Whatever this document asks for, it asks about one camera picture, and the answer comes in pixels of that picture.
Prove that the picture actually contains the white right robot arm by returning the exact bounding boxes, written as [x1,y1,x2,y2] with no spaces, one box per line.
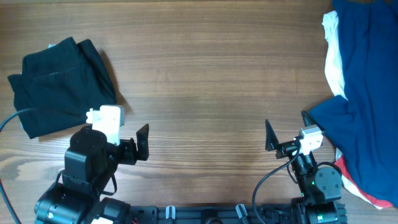
[262,111,348,224]

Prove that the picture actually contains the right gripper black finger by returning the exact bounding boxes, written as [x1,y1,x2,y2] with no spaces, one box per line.
[301,110,317,127]
[265,119,279,151]

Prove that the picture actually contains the light blue folded jeans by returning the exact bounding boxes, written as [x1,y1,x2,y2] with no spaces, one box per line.
[14,44,60,137]

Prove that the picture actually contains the dark green shorts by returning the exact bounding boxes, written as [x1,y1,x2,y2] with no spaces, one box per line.
[7,37,116,139]

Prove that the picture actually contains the red and white garment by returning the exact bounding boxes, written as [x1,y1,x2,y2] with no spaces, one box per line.
[335,147,394,210]

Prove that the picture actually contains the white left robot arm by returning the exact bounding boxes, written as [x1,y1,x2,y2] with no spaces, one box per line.
[34,124,149,224]

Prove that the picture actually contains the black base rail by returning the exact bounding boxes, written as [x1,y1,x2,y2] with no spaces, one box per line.
[124,202,348,224]

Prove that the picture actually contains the blue garment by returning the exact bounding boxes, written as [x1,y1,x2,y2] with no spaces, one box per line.
[310,1,397,208]

